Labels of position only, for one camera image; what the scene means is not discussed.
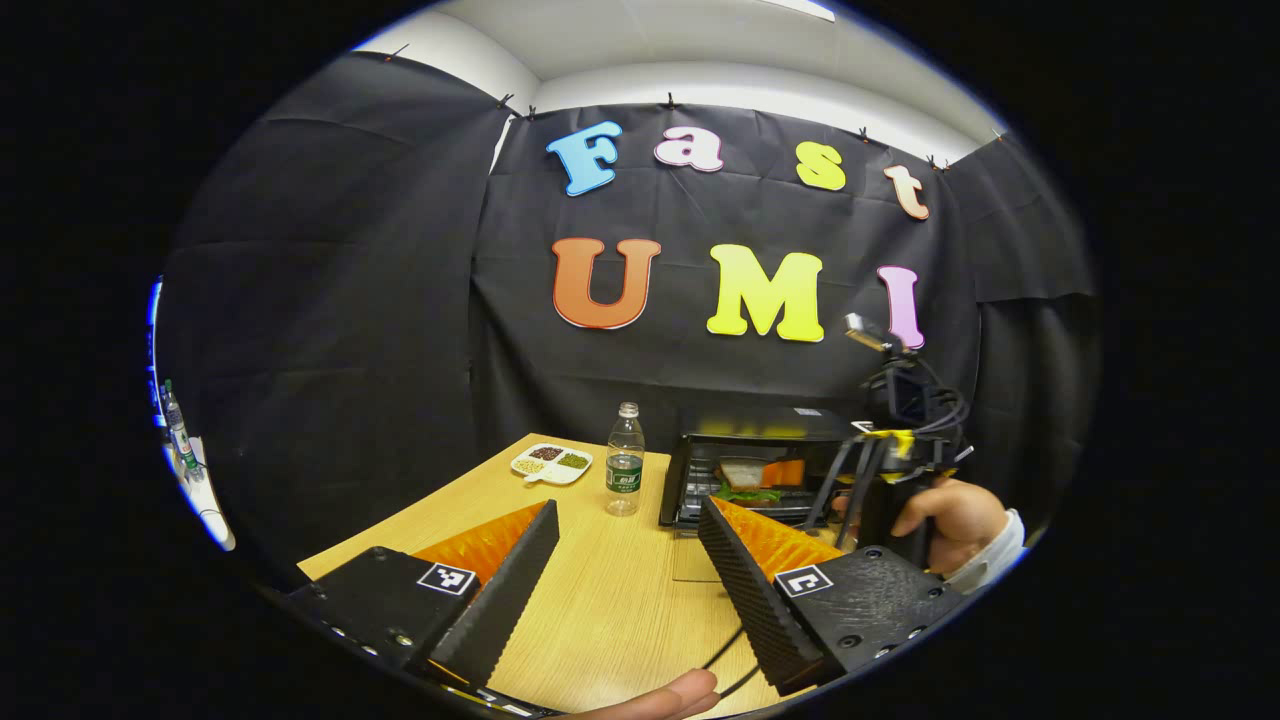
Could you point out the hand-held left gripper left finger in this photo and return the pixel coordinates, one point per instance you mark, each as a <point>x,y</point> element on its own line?
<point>505,600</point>

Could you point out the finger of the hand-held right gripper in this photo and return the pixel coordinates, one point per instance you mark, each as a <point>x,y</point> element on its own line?
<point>838,475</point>
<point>862,490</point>

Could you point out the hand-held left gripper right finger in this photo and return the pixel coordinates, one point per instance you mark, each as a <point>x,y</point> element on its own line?
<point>755,600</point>

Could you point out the black electric oven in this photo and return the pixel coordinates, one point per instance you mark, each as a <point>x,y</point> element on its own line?
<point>760,425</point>

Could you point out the lettuce sandwich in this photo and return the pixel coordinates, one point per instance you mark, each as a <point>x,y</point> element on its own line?
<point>745,478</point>

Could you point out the white divided dish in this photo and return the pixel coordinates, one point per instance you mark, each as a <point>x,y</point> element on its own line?
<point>552,465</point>

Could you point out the clear plastic water bottle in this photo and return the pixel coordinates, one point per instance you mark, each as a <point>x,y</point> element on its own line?
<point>625,470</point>

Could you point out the white side table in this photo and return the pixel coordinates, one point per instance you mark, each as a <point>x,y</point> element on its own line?
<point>205,510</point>

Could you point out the black backdrop cloth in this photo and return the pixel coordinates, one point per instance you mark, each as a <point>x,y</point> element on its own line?
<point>330,300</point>

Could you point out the green label bottle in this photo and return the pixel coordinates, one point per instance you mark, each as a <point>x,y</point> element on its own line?
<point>180,435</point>

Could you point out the long ceiling light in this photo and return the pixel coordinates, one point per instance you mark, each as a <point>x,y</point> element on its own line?
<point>800,8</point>

